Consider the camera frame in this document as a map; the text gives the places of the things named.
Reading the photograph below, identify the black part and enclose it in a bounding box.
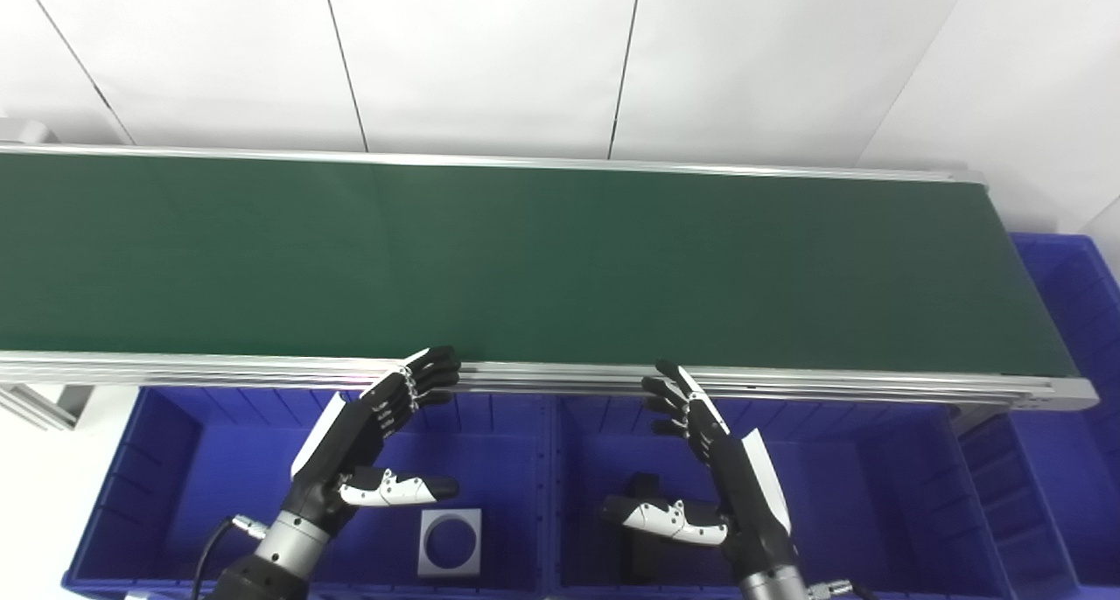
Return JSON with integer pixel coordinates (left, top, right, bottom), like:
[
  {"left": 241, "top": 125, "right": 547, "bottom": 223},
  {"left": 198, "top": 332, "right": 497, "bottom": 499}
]
[{"left": 619, "top": 472, "right": 689, "bottom": 583}]

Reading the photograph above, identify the aluminium conveyor leg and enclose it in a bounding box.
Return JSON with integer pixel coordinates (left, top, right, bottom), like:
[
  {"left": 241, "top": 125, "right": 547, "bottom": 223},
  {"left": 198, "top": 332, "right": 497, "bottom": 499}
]
[{"left": 0, "top": 383, "right": 95, "bottom": 432}]

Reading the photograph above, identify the blue plastic bin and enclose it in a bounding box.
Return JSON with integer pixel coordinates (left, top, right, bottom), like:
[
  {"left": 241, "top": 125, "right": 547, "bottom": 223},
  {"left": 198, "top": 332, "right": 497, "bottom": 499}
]
[
  {"left": 547, "top": 394, "right": 1016, "bottom": 600},
  {"left": 958, "top": 233, "right": 1120, "bottom": 597},
  {"left": 63, "top": 386, "right": 557, "bottom": 598}
]

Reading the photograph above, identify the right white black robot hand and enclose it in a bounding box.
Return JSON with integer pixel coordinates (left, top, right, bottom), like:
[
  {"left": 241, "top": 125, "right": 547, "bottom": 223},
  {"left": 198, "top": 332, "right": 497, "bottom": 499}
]
[{"left": 599, "top": 359, "right": 802, "bottom": 577}]

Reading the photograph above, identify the white square part with hole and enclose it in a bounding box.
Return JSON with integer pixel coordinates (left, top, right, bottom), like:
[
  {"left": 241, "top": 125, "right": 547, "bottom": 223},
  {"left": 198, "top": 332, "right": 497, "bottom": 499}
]
[{"left": 416, "top": 507, "right": 483, "bottom": 579}]

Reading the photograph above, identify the grey conveyor end housing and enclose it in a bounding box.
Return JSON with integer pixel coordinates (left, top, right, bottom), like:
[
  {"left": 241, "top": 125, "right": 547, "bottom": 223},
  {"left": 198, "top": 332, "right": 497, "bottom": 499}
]
[{"left": 0, "top": 118, "right": 59, "bottom": 145}]

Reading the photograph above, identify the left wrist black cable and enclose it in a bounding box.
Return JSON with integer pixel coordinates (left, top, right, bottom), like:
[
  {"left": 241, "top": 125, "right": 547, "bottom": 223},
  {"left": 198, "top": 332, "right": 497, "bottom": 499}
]
[{"left": 191, "top": 514, "right": 269, "bottom": 600}]

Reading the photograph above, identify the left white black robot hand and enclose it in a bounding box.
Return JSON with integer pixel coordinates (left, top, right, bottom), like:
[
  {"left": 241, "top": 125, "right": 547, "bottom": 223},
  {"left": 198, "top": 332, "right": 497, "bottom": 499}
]
[{"left": 282, "top": 345, "right": 463, "bottom": 536}]

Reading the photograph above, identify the green conveyor belt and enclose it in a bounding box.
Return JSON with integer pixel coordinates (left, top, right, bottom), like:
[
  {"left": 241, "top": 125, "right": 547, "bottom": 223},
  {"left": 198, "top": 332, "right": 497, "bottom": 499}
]
[{"left": 0, "top": 141, "right": 1100, "bottom": 411}]

